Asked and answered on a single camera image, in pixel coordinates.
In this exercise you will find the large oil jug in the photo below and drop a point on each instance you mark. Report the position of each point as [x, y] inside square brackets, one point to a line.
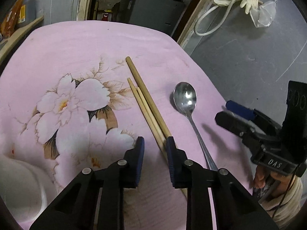
[27, 13]

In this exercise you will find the person right hand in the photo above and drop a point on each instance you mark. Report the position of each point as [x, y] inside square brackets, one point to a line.
[260, 180]

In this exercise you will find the steel table spoon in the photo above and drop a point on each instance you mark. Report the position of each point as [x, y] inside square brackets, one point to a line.
[185, 99]

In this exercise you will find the clear hanging plastic bag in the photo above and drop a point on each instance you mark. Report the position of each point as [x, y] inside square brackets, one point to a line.
[264, 15]

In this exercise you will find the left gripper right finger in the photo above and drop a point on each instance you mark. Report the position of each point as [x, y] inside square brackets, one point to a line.
[215, 199]

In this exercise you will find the wooden chopstick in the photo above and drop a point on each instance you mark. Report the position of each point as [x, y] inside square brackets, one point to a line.
[147, 118]
[149, 112]
[148, 98]

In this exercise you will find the pink floral table cloth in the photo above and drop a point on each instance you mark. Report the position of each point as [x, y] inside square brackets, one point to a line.
[66, 105]

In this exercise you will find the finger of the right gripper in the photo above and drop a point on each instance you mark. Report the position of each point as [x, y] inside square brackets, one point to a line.
[238, 127]
[253, 115]

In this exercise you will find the white plastic utensil basket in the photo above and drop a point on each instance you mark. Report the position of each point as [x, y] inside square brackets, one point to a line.
[25, 189]

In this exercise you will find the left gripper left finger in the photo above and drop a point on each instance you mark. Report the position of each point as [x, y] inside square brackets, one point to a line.
[94, 199]

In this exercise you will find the wooden door frame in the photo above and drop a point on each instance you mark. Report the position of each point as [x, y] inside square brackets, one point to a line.
[184, 29]

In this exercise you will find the dark grey cabinet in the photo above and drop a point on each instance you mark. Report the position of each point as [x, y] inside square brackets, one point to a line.
[160, 15]

